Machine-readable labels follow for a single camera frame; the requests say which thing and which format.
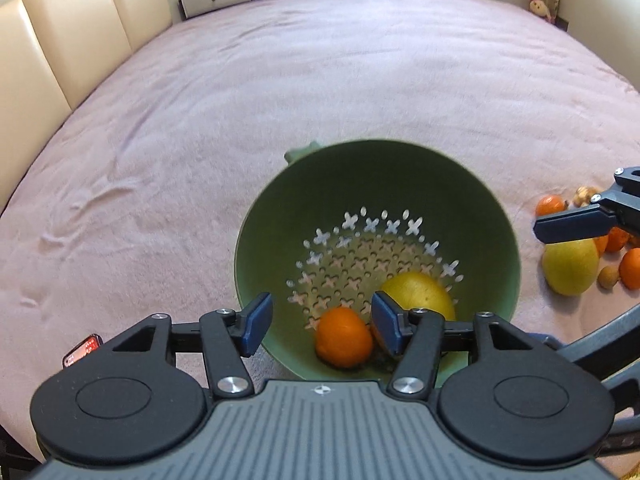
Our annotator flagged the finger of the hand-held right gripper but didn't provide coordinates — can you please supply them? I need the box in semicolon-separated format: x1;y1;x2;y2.
533;165;640;247
560;304;640;386

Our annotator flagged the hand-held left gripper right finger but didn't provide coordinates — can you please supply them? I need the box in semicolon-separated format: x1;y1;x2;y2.
371;291;546;401

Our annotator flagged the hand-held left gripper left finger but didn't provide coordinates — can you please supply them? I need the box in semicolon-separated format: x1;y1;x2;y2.
100;292;275;401

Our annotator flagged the yellow lemon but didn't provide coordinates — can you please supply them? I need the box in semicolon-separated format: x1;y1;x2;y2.
542;237;601;297
377;271;457;356

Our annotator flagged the green colander bowl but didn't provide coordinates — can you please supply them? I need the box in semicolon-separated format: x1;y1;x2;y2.
234;139;522;390

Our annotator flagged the tan walnut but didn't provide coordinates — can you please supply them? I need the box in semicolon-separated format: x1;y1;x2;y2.
572;186;602;207

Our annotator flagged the small red display device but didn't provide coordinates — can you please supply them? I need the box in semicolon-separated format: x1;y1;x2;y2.
62;334;104;369

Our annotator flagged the cream leather headboard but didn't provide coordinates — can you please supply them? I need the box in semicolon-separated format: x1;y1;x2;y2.
0;0;173;211

